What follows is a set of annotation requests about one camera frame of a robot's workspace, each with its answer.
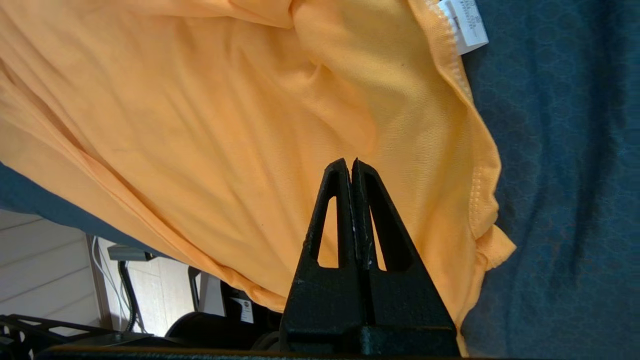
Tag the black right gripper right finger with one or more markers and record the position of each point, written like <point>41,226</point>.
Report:
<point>410,310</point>

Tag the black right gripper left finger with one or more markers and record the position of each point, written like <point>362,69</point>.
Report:
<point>320,310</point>

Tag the dark blue bed sheet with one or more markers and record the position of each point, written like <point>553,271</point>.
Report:
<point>565,175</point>

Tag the grey device with green light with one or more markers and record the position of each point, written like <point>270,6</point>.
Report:
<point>127,252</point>

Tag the yellow t-shirt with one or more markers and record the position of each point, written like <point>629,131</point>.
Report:
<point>225,125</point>

